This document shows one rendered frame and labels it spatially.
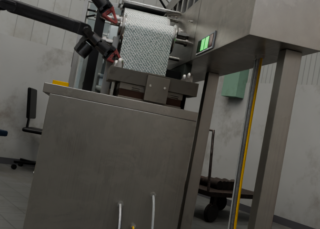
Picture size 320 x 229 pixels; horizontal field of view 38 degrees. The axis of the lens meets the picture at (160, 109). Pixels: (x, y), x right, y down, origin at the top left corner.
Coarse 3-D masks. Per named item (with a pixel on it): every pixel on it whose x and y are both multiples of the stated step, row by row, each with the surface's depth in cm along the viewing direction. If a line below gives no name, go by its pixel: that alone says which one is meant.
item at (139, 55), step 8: (128, 40) 223; (136, 40) 223; (128, 48) 223; (136, 48) 223; (144, 48) 224; (152, 48) 225; (160, 48) 226; (168, 48) 226; (120, 56) 222; (128, 56) 223; (136, 56) 223; (144, 56) 224; (152, 56) 225; (160, 56) 226; (168, 56) 226; (128, 64) 223; (136, 64) 223; (144, 64) 224; (152, 64) 225; (160, 64) 225; (152, 72) 225; (160, 72) 225
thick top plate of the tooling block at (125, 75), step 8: (112, 72) 202; (120, 72) 202; (128, 72) 203; (136, 72) 203; (144, 72) 204; (112, 80) 206; (120, 80) 202; (128, 80) 203; (136, 80) 203; (144, 80) 204; (176, 80) 207; (176, 88) 207; (184, 88) 207; (192, 88) 208; (192, 96) 209
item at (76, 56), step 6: (84, 0) 320; (90, 0) 321; (84, 6) 320; (114, 6) 324; (84, 12) 320; (84, 18) 320; (78, 36) 319; (78, 54) 376; (72, 60) 319; (78, 60) 434; (72, 66) 318; (72, 72) 318; (72, 78) 318; (72, 84) 375
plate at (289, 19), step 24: (216, 0) 193; (240, 0) 161; (264, 0) 146; (288, 0) 148; (312, 0) 149; (192, 24) 229; (216, 24) 186; (240, 24) 156; (264, 24) 146; (288, 24) 148; (312, 24) 149; (192, 48) 219; (216, 48) 179; (240, 48) 169; (264, 48) 161; (288, 48) 154; (312, 48) 149; (192, 72) 259; (216, 72) 242
